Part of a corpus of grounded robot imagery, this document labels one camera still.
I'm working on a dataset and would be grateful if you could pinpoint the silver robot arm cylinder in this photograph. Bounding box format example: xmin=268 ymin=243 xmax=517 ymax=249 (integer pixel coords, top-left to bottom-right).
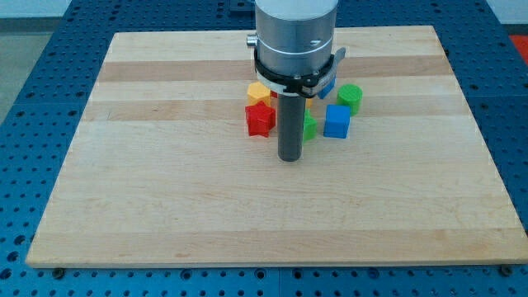
xmin=247 ymin=0 xmax=338 ymax=77

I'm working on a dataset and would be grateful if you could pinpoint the wooden board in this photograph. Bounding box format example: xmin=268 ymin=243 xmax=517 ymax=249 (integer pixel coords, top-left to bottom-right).
xmin=26 ymin=26 xmax=527 ymax=268

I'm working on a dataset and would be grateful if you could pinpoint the red star block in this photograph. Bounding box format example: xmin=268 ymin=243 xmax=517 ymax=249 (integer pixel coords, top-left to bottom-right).
xmin=245 ymin=101 xmax=276 ymax=138

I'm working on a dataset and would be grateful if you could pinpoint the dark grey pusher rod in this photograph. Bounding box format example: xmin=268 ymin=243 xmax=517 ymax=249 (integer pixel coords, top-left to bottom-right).
xmin=277 ymin=95 xmax=305 ymax=162

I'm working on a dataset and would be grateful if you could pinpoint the green star block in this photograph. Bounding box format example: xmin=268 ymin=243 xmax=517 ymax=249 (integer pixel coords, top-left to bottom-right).
xmin=303 ymin=109 xmax=318 ymax=142

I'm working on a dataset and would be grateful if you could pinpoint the yellow hexagon block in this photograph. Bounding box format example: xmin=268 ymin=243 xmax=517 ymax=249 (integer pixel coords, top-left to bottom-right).
xmin=247 ymin=82 xmax=271 ymax=106

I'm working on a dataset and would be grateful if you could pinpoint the blue cube block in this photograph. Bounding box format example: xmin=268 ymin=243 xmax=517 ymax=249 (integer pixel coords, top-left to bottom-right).
xmin=323 ymin=105 xmax=351 ymax=139

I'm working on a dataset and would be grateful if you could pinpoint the blue angled block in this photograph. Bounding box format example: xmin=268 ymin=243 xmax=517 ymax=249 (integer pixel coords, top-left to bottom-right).
xmin=318 ymin=78 xmax=336 ymax=99

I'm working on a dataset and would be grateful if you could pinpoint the green cylinder block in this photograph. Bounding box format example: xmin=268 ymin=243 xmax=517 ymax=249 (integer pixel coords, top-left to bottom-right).
xmin=337 ymin=84 xmax=363 ymax=116

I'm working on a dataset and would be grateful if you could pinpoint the black clamp ring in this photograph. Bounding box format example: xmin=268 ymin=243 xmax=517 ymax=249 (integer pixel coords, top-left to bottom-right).
xmin=252 ymin=46 xmax=347 ymax=99

